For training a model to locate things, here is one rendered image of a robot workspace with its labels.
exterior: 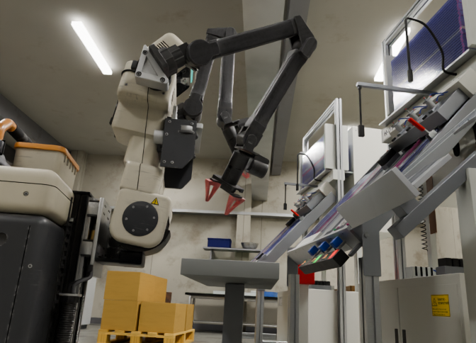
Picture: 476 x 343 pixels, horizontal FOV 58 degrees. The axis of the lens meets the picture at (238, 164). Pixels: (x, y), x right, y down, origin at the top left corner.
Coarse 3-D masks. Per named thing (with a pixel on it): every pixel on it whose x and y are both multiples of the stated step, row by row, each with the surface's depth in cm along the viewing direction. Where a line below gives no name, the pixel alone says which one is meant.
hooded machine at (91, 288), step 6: (90, 282) 756; (90, 288) 757; (90, 294) 758; (90, 300) 760; (84, 306) 734; (90, 306) 761; (84, 312) 735; (90, 312) 762; (84, 318) 737; (90, 318) 764; (84, 324) 738
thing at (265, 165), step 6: (246, 138) 140; (252, 138) 141; (246, 144) 140; (252, 144) 141; (246, 150) 141; (252, 150) 141; (258, 156) 144; (258, 162) 144; (264, 162) 145; (252, 168) 143; (258, 168) 143; (264, 168) 144; (252, 174) 145; (258, 174) 145; (264, 174) 145
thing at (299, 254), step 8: (336, 232) 132; (344, 232) 128; (320, 240) 147; (328, 240) 142; (344, 240) 133; (352, 240) 128; (296, 248) 174; (304, 248) 166; (328, 248) 147; (336, 248) 141; (344, 248) 136; (352, 248) 132; (296, 256) 180; (304, 256) 172; (312, 256) 164
